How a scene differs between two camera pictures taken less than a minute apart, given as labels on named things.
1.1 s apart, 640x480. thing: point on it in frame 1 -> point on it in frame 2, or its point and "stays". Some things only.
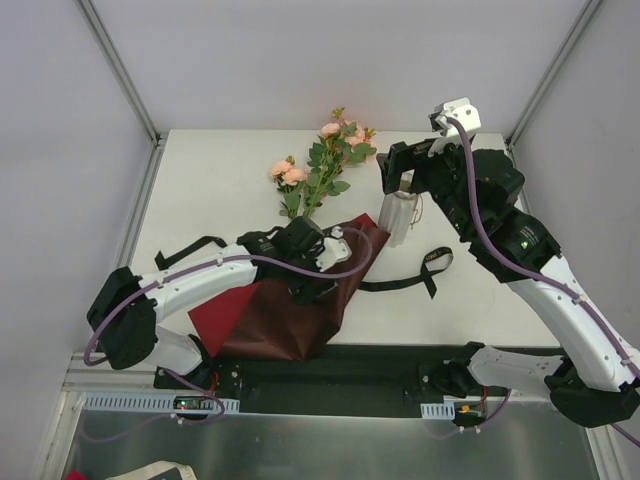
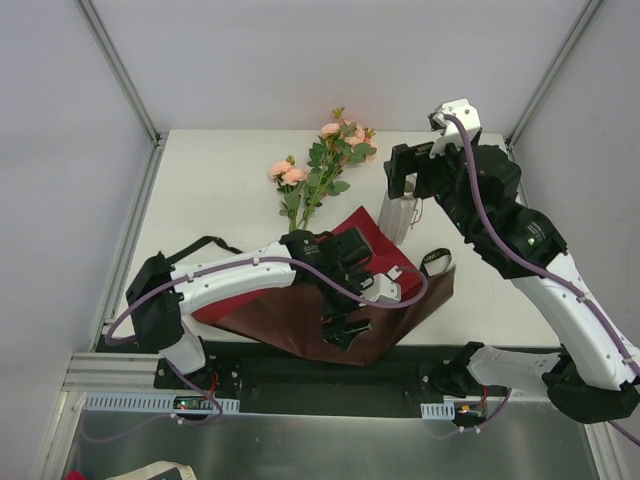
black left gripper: [310, 288] -> [342, 311]
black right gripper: [396, 166] stays
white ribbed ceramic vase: [398, 210] stays
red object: [75, 475] stays
